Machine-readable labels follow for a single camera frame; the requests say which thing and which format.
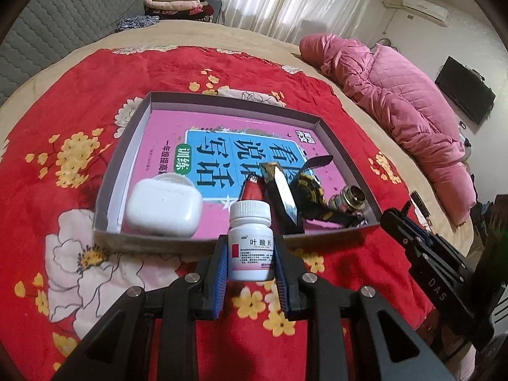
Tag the red floral blanket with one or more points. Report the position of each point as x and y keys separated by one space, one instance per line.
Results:
x=59 y=107

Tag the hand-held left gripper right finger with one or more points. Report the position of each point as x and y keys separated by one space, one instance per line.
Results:
x=282 y=285

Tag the yellow and black wristwatch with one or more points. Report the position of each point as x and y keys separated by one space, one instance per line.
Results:
x=311 y=194

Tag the red lighter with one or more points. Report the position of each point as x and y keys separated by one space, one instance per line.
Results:
x=251 y=192

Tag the white pill bottle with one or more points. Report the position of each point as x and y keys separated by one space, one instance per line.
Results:
x=250 y=246

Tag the person's right forearm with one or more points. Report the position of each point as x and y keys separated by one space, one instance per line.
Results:
x=467 y=365

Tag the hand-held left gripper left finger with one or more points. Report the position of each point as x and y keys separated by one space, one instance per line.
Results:
x=220 y=281

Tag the black television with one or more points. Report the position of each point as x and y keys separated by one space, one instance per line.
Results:
x=464 y=87

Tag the pink quilted jacket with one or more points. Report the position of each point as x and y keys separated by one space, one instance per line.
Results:
x=397 y=99

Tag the beige bed sheet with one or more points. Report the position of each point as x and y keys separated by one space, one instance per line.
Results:
x=258 y=35

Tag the grey cardboard box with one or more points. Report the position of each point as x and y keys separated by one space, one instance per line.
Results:
x=158 y=242

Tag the grey quilted headboard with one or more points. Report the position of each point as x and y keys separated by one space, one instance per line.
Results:
x=59 y=16

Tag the pink and blue book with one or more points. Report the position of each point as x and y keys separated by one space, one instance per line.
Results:
x=206 y=135

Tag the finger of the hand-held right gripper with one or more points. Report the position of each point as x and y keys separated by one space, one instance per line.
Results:
x=434 y=240
x=401 y=230

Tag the small dark comb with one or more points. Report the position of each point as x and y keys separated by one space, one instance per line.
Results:
x=420 y=202

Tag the dark patterned cloth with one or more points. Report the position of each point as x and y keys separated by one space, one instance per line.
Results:
x=137 y=23

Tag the white air conditioner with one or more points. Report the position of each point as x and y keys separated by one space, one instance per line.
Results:
x=424 y=8

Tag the white jar lid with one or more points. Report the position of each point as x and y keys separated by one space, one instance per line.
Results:
x=174 y=179

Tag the white earbuds case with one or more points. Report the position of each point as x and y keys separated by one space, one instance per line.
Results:
x=162 y=206

